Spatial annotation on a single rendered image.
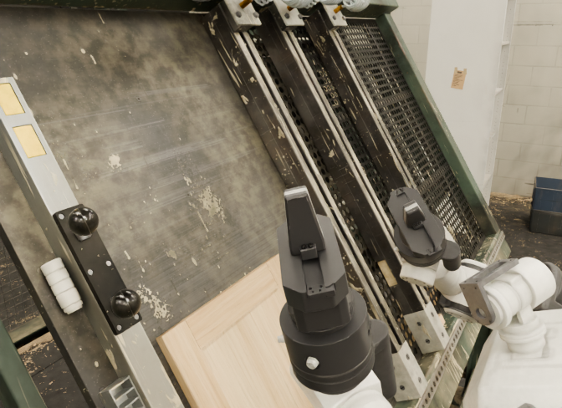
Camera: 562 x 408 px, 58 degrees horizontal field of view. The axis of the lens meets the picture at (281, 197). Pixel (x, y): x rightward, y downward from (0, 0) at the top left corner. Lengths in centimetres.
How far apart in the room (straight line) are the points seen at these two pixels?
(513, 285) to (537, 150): 532
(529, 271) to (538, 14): 525
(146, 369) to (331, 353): 39
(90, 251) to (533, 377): 63
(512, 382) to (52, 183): 70
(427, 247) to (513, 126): 524
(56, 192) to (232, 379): 44
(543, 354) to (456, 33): 399
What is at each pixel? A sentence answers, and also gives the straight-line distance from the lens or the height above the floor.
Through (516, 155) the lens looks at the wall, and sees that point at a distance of 611.
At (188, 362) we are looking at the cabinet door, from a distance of 90.
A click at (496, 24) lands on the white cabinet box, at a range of 460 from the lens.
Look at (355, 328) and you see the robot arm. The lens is 50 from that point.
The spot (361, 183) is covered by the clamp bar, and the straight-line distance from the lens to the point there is 145.
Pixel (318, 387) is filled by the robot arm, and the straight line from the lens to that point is 54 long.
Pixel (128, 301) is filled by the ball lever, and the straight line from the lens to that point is 69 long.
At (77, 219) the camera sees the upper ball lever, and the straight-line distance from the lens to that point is 69.
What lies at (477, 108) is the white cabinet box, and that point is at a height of 113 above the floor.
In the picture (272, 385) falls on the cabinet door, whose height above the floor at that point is 113.
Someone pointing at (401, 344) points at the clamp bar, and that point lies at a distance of 136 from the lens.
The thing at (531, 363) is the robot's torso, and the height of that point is 135.
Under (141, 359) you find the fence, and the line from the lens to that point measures 82.
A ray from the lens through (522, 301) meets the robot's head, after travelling 79.
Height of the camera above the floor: 178
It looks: 18 degrees down
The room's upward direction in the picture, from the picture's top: straight up
